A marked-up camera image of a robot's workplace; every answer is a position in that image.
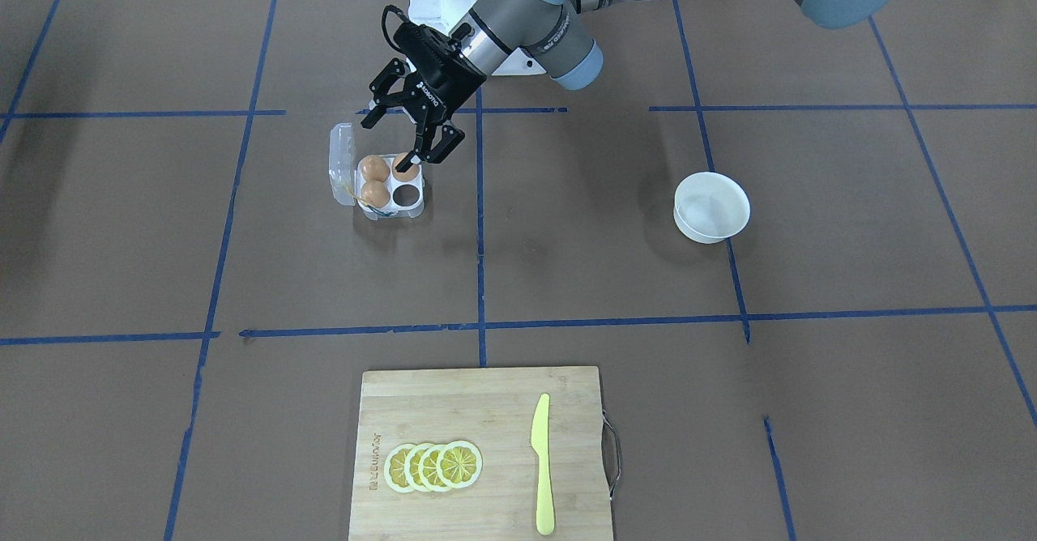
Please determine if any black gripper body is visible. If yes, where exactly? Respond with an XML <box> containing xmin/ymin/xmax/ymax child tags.
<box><xmin>403</xmin><ymin>50</ymin><xmax>488</xmax><ymax>126</ymax></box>

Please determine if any brown egg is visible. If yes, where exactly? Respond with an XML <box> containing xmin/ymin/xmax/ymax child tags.
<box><xmin>360</xmin><ymin>180</ymin><xmax>391</xmax><ymax>209</ymax></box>
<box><xmin>358</xmin><ymin>155</ymin><xmax>391</xmax><ymax>181</ymax></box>
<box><xmin>391</xmin><ymin>152</ymin><xmax>420</xmax><ymax>182</ymax></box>

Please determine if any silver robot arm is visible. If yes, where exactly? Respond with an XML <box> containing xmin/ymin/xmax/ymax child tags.
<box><xmin>361</xmin><ymin>0</ymin><xmax>889</xmax><ymax>171</ymax></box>

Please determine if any brown egg in box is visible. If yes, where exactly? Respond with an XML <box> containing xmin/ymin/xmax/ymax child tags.
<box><xmin>360</xmin><ymin>180</ymin><xmax>391</xmax><ymax>209</ymax></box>
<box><xmin>358</xmin><ymin>155</ymin><xmax>391</xmax><ymax>181</ymax></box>

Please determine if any clear plastic egg box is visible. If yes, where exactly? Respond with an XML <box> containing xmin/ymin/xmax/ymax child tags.
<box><xmin>327</xmin><ymin>123</ymin><xmax>425</xmax><ymax>221</ymax></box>

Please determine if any bamboo cutting board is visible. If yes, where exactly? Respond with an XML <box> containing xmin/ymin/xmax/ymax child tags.
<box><xmin>348</xmin><ymin>365</ymin><xmax>614</xmax><ymax>540</ymax></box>

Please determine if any white ceramic bowl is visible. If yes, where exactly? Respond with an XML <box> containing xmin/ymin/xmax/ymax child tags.
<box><xmin>672</xmin><ymin>172</ymin><xmax>752</xmax><ymax>245</ymax></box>

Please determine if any yellow plastic knife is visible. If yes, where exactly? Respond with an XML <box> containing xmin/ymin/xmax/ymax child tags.
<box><xmin>530</xmin><ymin>393</ymin><xmax>556</xmax><ymax>536</ymax></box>

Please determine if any yellow lemon slice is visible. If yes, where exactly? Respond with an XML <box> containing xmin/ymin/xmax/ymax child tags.
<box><xmin>382</xmin><ymin>444</ymin><xmax>415</xmax><ymax>494</ymax></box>
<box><xmin>403</xmin><ymin>442</ymin><xmax>433</xmax><ymax>492</ymax></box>
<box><xmin>436</xmin><ymin>439</ymin><xmax>483</xmax><ymax>490</ymax></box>
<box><xmin>417</xmin><ymin>444</ymin><xmax>454</xmax><ymax>493</ymax></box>

